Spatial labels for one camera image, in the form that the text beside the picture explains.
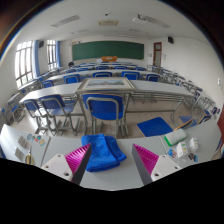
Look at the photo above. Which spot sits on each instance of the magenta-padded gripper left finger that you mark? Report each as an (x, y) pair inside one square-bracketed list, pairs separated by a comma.
[(56, 165)]

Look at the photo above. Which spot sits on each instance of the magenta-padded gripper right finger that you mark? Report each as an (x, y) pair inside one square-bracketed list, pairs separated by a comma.
[(163, 165)]

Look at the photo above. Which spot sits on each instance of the blue towel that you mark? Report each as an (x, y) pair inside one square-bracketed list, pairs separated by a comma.
[(100, 153)]

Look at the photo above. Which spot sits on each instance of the small blue printed card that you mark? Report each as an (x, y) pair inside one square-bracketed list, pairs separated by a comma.
[(171, 153)]

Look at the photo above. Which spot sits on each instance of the small white box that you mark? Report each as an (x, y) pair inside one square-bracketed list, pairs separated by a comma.
[(193, 144), (181, 149)]

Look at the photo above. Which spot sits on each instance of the yellow blue sticker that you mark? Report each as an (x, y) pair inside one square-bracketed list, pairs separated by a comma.
[(42, 142)]

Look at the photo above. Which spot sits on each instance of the orange blue sticker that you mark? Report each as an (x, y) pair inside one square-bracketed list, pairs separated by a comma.
[(38, 137)]

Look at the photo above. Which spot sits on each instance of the round teal sticker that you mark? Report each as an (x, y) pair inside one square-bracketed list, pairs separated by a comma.
[(29, 136)]

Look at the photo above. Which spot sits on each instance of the blue chair seat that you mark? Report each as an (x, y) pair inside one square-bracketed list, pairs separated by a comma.
[(153, 126)]

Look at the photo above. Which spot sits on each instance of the long grey classroom desk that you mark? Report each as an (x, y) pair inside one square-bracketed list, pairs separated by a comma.
[(56, 88), (156, 87)]

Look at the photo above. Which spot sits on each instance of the far desks and blue chairs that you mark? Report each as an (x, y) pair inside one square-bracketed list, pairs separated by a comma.
[(71, 79)]

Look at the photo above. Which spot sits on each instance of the framed landscape picture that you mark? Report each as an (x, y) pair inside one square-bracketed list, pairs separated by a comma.
[(106, 83)]

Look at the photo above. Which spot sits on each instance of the large white-framed window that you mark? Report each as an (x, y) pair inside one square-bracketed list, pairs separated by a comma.
[(24, 63)]

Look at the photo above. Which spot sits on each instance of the blue curtain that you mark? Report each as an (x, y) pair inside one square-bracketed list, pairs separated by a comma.
[(58, 54), (36, 58)]

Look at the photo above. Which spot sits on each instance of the narrow white-framed window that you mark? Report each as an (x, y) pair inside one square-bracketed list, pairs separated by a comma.
[(51, 55)]

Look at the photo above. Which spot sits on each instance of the brown door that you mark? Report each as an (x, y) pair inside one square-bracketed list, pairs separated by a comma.
[(157, 53)]

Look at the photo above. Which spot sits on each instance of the orange lectern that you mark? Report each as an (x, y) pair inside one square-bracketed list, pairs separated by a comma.
[(109, 59)]

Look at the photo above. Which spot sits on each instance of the green chalkboard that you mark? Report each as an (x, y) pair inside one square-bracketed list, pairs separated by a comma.
[(108, 50)]

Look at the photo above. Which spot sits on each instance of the ceiling lights group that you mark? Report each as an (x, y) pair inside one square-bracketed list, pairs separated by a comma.
[(65, 20)]

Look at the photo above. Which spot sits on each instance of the ceiling air conditioner vent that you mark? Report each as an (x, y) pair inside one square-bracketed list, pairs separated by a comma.
[(108, 23)]

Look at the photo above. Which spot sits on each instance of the blue chair with grey frame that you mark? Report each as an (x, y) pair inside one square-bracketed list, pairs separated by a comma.
[(105, 108), (31, 105), (53, 101)]

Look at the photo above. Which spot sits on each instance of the black wall speaker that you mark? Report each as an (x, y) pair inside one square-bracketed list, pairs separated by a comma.
[(41, 44), (170, 40)]

